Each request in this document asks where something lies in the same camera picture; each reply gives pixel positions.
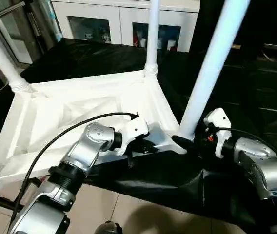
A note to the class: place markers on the white plastic table top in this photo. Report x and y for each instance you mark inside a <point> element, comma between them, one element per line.
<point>65,107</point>

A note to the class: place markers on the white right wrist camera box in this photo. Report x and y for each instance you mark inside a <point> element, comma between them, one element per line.
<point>219,124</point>

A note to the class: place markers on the light blue plastic strip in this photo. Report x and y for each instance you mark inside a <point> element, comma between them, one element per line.
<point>53,19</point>

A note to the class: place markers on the white glass-door cabinet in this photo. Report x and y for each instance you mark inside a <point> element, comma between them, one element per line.
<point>99,19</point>

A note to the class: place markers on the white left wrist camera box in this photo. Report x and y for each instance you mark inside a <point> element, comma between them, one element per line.
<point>134,130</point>

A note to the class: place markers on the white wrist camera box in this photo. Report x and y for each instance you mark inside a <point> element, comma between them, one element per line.
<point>219,124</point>
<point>134,130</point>

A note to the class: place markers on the black work mat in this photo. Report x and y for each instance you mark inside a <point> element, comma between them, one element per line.
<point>216,185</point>

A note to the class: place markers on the grey metal rack frame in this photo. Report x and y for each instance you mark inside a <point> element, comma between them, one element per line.
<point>7,22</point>

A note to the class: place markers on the black metal table frame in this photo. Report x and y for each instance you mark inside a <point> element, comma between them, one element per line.
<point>7,202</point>

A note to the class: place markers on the small yellow label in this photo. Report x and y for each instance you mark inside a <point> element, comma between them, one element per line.
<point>236,47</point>

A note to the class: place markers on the red bottle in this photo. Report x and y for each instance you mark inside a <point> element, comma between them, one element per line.
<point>138,40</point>

